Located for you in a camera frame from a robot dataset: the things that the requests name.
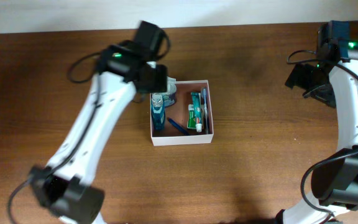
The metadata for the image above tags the clear foaming soap pump bottle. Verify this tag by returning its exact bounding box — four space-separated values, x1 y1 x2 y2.
162 77 177 107

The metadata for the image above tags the teal mouthwash bottle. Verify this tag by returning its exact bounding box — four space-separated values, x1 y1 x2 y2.
151 93 165 131

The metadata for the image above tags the toothpaste tube white cap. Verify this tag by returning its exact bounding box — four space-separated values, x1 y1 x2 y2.
191 92 203 133

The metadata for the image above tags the blue and white toothbrush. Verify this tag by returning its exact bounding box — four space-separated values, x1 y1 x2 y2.
201 87 209 134

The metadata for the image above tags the green soap packet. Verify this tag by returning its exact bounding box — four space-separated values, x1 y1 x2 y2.
187 104 203 133

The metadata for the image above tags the blue disposable razor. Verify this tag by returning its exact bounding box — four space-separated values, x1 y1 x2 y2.
167 118 190 136

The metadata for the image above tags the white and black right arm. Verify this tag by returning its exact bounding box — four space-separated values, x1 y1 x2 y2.
274 37 358 223

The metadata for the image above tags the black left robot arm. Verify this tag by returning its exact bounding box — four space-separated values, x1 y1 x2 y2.
28 21 169 223

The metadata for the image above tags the white cardboard box pink interior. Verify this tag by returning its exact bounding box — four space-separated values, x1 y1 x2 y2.
150 80 214 146

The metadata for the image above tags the black left camera cable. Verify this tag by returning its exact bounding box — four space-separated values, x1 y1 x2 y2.
6 29 171 224

